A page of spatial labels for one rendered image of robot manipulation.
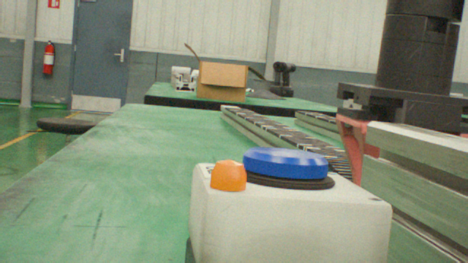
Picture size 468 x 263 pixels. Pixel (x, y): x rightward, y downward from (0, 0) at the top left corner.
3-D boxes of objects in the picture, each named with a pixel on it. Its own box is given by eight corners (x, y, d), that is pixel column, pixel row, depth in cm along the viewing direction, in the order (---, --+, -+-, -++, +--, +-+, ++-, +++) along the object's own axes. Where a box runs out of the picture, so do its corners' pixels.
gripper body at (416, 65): (490, 126, 47) (507, 26, 46) (360, 112, 46) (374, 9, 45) (448, 116, 54) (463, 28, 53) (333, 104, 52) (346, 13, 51)
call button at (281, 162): (235, 182, 32) (238, 142, 31) (312, 188, 32) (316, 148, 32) (246, 198, 28) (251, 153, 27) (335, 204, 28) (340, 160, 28)
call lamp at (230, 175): (208, 183, 27) (210, 155, 27) (243, 185, 27) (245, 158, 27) (211, 190, 26) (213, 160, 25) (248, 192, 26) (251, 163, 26)
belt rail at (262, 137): (219, 117, 158) (221, 104, 158) (235, 118, 159) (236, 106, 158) (319, 191, 63) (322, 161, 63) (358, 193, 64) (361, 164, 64)
